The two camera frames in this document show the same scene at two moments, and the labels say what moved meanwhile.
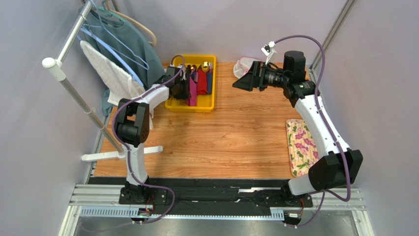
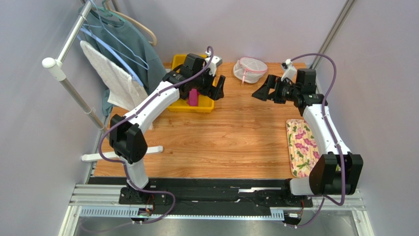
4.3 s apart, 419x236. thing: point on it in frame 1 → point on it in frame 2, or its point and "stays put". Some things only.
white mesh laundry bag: x=242 y=66 stays put
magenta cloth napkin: x=192 y=100 stays put
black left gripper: x=186 y=95 → x=215 y=93
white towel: x=119 y=84 stays put
